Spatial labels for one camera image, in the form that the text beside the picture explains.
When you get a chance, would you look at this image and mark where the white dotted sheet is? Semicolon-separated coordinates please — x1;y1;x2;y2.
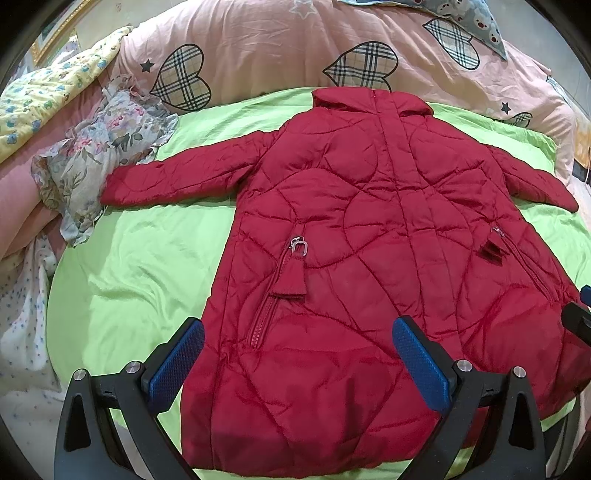
1;234;64;479

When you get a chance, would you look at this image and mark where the yellow floral blanket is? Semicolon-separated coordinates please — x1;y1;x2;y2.
0;26;132;161

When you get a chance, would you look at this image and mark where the red quilted padded coat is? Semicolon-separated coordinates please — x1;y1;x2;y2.
101;87;590;477

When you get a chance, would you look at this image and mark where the blue bear print pillow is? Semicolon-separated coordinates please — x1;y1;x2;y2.
346;0;507;70

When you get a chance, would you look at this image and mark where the gold framed landscape painting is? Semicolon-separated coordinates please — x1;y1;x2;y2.
30;0;97;66

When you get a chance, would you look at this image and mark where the pink duvet with plaid hearts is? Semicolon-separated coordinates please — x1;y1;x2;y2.
107;1;590;179

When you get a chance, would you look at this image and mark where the pink blanket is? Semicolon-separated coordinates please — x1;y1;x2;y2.
0;80;101;258

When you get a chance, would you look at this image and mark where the floral ruffled pillow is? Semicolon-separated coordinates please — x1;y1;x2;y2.
31;76;179;247

